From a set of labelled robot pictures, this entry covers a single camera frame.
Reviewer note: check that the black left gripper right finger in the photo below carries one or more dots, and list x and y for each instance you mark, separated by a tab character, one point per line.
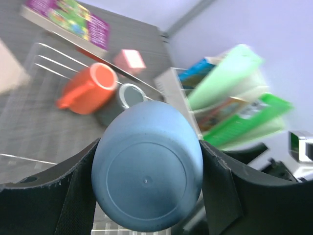
240	200

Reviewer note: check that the metal wire dish rack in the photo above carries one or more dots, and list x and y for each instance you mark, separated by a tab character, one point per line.
46	149

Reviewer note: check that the bright green folder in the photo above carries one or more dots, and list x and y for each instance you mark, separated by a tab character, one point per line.
264	109

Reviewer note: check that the grey mug black handle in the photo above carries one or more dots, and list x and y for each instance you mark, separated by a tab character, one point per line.
126	96

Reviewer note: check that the light green clipboard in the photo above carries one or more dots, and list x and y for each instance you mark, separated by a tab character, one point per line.
239	63

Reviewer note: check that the pink cube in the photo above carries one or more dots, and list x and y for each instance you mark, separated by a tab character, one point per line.
130	61

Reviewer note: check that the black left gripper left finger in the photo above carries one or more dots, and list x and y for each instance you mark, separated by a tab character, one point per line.
56	201

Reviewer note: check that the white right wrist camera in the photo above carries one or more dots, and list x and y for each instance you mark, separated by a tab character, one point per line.
300	146

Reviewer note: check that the purple children's book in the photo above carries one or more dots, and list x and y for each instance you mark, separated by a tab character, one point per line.
71	20

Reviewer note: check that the blue small book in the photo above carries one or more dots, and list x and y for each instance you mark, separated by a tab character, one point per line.
191	77

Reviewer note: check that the beige notebook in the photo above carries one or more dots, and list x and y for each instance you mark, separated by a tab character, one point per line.
12	72

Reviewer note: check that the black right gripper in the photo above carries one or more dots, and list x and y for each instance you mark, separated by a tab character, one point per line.
272	172

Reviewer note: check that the blue plastic cup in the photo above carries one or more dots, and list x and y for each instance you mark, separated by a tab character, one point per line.
147	169

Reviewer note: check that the colourful book in organizer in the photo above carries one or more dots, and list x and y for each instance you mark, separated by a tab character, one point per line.
210	117

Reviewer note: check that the white plastic file organizer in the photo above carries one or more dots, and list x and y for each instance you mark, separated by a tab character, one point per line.
174	94

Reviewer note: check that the orange mug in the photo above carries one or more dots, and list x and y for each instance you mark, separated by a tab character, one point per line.
89	89

